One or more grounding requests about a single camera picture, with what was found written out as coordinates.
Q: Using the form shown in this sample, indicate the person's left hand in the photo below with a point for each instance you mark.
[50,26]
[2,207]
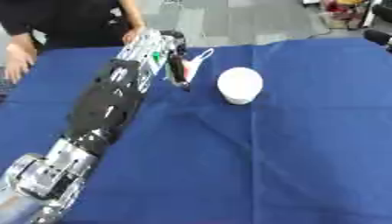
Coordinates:
[131,35]

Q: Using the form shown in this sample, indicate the person's right hand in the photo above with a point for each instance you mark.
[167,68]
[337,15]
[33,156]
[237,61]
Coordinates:
[18,61]

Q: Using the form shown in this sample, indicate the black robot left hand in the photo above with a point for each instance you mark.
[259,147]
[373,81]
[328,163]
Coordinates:
[176,65]

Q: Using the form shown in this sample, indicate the white and red small object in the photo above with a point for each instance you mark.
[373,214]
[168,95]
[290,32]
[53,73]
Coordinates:
[196,65]

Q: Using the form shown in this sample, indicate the person's left forearm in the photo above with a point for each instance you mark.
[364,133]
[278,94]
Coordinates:
[131,13]

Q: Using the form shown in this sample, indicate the silver black robot left arm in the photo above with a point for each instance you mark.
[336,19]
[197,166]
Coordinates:
[104,102]

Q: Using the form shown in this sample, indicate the person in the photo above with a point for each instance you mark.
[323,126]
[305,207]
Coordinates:
[66,20]

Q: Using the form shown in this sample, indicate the white round bowl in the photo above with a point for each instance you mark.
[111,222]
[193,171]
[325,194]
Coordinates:
[240,83]

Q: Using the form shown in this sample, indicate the red and yellow bag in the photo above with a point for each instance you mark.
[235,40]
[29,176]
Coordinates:
[343,9]

